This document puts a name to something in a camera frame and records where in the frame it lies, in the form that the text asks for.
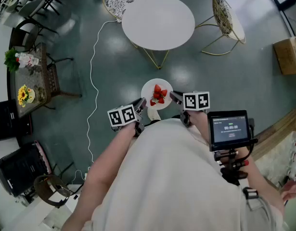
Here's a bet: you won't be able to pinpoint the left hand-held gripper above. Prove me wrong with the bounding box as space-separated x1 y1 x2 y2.
107 97 148 137

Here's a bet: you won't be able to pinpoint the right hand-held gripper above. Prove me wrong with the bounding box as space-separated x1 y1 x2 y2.
169 90 210 128

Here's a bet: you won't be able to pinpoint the white plate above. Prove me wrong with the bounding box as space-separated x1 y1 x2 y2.
141 78 174 110

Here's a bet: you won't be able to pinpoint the person's right forearm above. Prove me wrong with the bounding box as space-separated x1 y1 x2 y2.
189 110 286 218

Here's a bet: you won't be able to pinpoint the person's left forearm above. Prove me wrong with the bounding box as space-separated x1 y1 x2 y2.
62 122 137 231

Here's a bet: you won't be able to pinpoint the person's white shoe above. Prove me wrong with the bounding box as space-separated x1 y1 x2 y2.
147 107 162 122

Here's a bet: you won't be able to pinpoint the black monitor screen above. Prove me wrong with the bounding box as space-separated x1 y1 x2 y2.
206 109 259 153

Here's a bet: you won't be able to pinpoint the person's white shirt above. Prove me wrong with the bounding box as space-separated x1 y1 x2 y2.
81 118 289 231

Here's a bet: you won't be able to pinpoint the round white table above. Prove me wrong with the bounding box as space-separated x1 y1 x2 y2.
121 0 196 70

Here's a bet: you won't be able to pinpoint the wooden bench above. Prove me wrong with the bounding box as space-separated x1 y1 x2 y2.
250 108 296 162

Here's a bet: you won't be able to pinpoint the glass-top wicker side table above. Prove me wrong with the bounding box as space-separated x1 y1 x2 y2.
7 43 83 119

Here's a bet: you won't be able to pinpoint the potted sunflowers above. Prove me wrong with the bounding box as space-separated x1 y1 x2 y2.
17 84 36 108

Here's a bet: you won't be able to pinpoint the cardboard box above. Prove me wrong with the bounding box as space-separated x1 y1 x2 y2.
272 36 296 76

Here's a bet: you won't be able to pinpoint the clear water bottle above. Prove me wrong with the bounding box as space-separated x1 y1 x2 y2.
14 52 40 69

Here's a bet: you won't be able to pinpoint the brown round stool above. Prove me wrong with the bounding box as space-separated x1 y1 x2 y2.
33 174 72 209

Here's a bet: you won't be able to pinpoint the patterned cushion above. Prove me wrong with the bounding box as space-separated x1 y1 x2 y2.
286 131 296 183

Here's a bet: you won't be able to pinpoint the black cabinet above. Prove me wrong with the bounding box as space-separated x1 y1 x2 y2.
0 99 34 144

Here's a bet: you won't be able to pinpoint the dark wicker chair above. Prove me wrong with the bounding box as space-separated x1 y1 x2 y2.
9 19 59 53

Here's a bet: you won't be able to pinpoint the black mesh office chair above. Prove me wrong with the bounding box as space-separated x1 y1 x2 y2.
0 140 75 202

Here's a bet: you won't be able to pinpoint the green potted plant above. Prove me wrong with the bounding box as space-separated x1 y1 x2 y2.
3 47 20 73

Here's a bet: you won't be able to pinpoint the white power cable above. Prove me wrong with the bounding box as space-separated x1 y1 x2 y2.
73 19 120 185

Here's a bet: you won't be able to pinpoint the black monitor mount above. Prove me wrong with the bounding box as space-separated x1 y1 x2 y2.
213 149 250 186

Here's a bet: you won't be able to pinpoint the black strap buckle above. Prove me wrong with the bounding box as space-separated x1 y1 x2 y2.
242 187 259 212

